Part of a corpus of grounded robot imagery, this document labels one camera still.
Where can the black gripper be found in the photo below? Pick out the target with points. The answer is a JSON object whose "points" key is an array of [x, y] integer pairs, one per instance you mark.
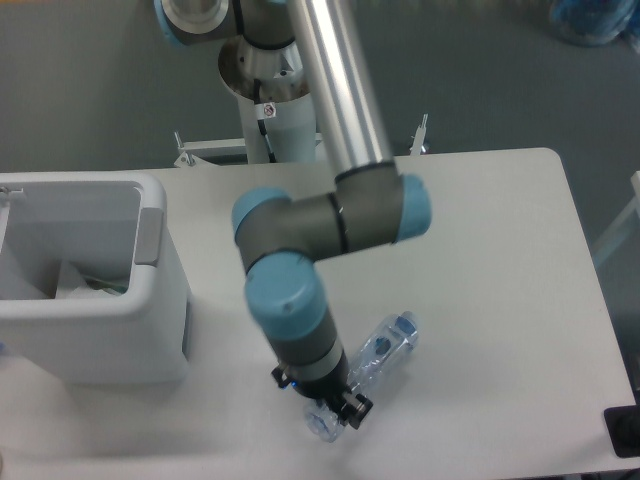
{"points": [[350, 408]]}

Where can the clear plastic water bottle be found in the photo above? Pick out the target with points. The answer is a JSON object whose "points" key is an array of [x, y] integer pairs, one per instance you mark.
{"points": [[388, 347]]}

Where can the white plastic packaging bag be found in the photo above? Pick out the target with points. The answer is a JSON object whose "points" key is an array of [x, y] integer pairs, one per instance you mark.
{"points": [[115, 287]]}

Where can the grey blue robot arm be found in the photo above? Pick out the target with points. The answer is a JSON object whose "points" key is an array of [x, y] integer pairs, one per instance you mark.
{"points": [[280, 239]]}

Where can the white trash can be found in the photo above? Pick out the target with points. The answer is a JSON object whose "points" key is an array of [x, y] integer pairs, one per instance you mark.
{"points": [[56, 228]]}

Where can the black device at table edge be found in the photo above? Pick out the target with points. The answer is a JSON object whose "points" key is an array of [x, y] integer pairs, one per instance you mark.
{"points": [[623, 427]]}

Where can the blue plastic bag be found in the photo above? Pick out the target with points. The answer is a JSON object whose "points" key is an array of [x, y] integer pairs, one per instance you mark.
{"points": [[590, 23]]}

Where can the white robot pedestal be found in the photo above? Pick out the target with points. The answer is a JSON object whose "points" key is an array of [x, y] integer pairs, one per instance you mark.
{"points": [[276, 109]]}

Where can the white frame at right edge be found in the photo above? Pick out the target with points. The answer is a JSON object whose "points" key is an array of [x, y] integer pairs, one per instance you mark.
{"points": [[620, 229]]}

